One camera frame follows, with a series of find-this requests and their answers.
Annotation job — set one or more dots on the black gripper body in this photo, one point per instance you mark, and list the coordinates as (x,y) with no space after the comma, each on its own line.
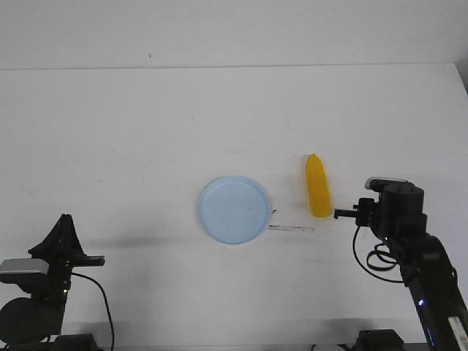
(60,270)
(369,212)

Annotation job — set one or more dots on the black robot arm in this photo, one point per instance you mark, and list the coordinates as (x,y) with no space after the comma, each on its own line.
(35,322)
(396,218)

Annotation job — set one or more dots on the clear tape strip horizontal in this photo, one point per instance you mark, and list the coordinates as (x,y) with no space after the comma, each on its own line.
(290,228)

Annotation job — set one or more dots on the light blue round plate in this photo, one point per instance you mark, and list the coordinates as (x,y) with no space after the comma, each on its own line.
(233,209)

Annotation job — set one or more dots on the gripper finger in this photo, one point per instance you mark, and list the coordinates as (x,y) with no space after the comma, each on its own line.
(353,216)
(55,244)
(75,247)
(353,211)

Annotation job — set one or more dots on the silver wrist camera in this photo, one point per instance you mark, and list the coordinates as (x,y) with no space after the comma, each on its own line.
(377,184)
(23,270)

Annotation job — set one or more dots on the yellow corn cob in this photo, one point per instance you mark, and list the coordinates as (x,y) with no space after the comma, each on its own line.
(317,187)

